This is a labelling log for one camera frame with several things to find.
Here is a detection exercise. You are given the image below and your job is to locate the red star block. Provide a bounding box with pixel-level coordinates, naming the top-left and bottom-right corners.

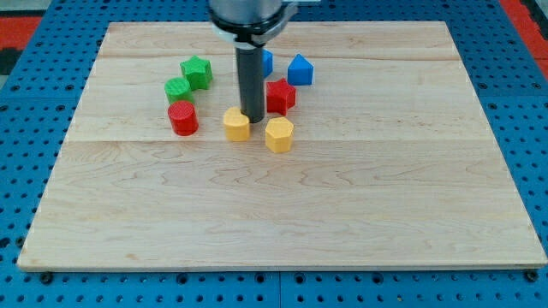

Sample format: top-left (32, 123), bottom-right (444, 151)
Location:
top-left (266, 78), bottom-right (296, 116)

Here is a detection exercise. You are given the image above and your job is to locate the light wooden board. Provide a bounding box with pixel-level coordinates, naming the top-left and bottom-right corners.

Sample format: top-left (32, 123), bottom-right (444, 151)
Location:
top-left (17, 21), bottom-right (547, 272)

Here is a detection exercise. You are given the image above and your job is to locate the blue triangle block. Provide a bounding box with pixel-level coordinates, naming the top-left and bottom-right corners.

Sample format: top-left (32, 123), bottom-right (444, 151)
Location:
top-left (287, 54), bottom-right (314, 86)

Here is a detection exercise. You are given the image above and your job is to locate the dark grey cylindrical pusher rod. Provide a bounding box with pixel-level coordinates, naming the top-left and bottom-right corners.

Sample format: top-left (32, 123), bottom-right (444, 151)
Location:
top-left (235, 47), bottom-right (265, 123)

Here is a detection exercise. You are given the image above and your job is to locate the blue cube block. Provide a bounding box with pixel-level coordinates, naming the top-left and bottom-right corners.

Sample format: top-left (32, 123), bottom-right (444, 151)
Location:
top-left (262, 49), bottom-right (273, 78)

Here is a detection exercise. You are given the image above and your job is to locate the green star block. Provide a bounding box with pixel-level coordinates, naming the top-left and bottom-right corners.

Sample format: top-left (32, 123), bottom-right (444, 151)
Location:
top-left (180, 56), bottom-right (213, 91)

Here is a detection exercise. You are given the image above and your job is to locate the red cylinder block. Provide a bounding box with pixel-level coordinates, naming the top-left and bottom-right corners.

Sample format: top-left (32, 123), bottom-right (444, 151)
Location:
top-left (168, 100), bottom-right (199, 136)

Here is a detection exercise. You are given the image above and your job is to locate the green cylinder block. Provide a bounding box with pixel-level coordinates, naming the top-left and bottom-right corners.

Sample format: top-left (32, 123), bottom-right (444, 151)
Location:
top-left (164, 77), bottom-right (194, 104)

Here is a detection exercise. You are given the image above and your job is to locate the yellow heart block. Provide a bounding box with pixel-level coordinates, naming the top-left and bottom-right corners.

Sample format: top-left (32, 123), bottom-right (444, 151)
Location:
top-left (223, 107), bottom-right (250, 142)

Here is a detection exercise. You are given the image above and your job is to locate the yellow hexagon block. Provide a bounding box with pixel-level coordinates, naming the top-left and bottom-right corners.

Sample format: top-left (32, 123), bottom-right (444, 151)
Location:
top-left (265, 117), bottom-right (295, 153)

